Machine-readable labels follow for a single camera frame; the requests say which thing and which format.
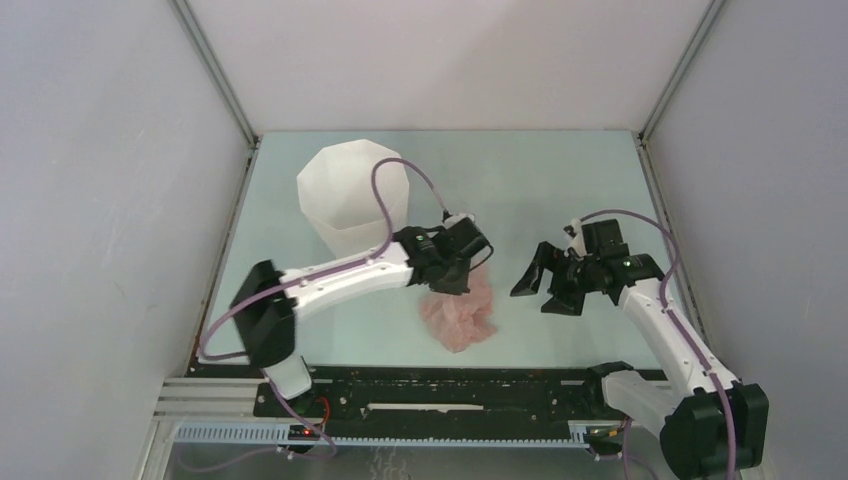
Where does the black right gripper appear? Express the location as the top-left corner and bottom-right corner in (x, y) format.
(511, 240), (600, 317)

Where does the pink plastic trash bag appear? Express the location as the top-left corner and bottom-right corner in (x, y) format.
(419, 267), (497, 353)

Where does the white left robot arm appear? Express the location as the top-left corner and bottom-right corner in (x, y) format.
(227, 214), (494, 417)

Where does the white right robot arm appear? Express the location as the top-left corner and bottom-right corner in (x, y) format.
(510, 219), (770, 479)

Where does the white faceted trash bin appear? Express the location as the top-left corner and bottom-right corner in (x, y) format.
(297, 139), (399, 258)

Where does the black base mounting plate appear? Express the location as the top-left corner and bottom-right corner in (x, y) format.
(160, 366), (623, 439)

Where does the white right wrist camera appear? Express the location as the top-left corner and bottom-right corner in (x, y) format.
(564, 219), (587, 257)

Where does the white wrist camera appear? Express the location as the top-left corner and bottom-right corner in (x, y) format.
(564, 219), (587, 257)
(442, 212), (475, 229)

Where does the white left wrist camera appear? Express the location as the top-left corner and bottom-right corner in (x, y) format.
(442, 212), (475, 229)

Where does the light blue cable duct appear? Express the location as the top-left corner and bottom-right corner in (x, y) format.
(173, 422), (588, 449)

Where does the aluminium frame rail right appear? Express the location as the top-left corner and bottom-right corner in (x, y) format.
(638, 0), (730, 144)

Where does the aluminium frame rail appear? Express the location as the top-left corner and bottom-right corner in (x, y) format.
(169, 0), (260, 149)
(638, 0), (730, 144)

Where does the aluminium frame rail left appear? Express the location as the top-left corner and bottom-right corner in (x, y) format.
(169, 0), (260, 149)

